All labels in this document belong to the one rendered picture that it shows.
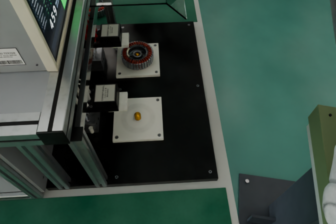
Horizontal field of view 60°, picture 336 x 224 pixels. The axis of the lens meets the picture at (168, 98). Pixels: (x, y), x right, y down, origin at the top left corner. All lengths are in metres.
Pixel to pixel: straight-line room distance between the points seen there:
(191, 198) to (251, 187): 0.87
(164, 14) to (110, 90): 0.56
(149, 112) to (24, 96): 0.43
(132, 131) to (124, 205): 0.21
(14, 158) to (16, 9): 0.33
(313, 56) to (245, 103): 0.68
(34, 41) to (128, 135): 0.43
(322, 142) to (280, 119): 1.01
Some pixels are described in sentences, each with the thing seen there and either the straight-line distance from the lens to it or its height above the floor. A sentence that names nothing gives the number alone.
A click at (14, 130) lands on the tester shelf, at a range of 0.56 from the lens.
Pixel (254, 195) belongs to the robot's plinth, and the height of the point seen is 0.02.
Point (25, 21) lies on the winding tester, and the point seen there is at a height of 1.24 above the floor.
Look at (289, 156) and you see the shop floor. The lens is 1.83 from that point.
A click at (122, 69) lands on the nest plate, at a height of 0.78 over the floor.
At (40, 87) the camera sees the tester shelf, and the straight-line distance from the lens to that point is 0.60.
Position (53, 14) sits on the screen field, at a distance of 0.62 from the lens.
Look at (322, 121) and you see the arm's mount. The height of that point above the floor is 0.82.
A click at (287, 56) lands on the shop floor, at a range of 2.28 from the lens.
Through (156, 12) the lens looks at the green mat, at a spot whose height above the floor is 0.75.
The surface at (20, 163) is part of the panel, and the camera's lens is 0.74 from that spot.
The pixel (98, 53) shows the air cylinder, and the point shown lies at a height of 0.82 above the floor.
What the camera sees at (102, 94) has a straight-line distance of 0.80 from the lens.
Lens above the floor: 1.56
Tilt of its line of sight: 56 degrees down
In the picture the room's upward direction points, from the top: straight up
